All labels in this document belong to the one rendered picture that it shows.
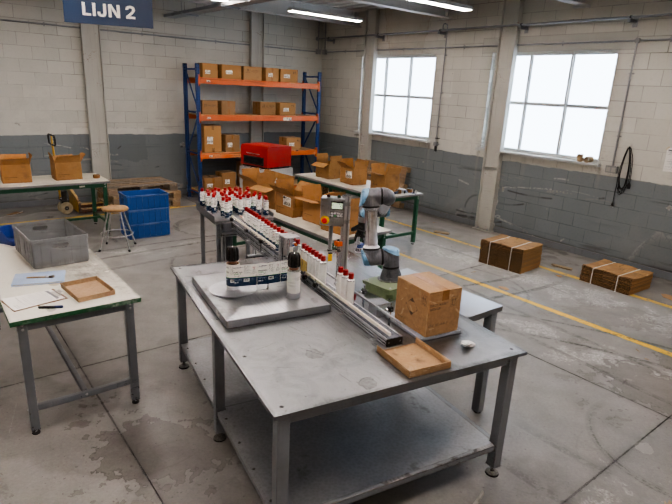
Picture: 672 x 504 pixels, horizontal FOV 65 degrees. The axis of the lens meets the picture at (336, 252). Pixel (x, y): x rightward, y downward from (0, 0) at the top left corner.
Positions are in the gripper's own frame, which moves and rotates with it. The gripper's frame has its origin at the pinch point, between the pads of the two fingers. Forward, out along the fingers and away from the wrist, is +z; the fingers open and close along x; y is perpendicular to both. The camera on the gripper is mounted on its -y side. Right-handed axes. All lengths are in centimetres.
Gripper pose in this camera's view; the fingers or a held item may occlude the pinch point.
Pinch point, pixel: (359, 246)
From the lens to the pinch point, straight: 417.5
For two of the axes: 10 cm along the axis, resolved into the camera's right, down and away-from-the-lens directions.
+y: 6.2, 2.6, -7.4
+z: -0.5, 9.6, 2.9
